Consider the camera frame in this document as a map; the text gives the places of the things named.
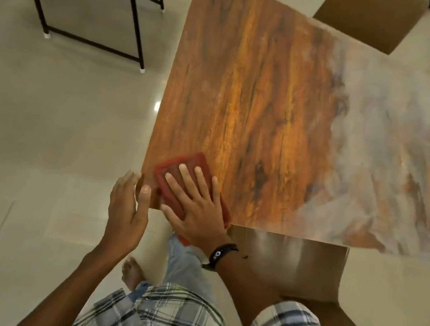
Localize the person's right hand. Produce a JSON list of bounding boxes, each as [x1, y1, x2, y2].
[[154, 161, 241, 256]]

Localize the person's left hand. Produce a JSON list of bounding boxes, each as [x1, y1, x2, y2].
[[101, 167, 156, 257]]

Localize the red cleaning cloth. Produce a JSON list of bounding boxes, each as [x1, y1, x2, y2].
[[143, 146, 241, 253]]

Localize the person's left forearm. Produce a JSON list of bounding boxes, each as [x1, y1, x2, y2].
[[14, 234, 140, 326]]

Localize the person's right forearm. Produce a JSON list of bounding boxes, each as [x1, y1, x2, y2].
[[194, 246, 294, 326]]

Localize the blue jeans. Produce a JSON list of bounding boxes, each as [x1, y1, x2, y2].
[[127, 229, 225, 314]]

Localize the black wristband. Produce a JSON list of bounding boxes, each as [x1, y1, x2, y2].
[[200, 239, 240, 275]]

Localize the person's bare foot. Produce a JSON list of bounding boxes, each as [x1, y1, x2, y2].
[[118, 255, 149, 294]]

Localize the brown wooden table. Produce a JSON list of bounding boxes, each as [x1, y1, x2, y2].
[[116, 0, 430, 326]]

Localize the plaid shirt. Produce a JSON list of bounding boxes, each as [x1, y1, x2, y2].
[[68, 270, 379, 326]]

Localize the black metal frame chair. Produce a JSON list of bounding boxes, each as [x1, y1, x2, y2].
[[0, 0, 167, 77]]

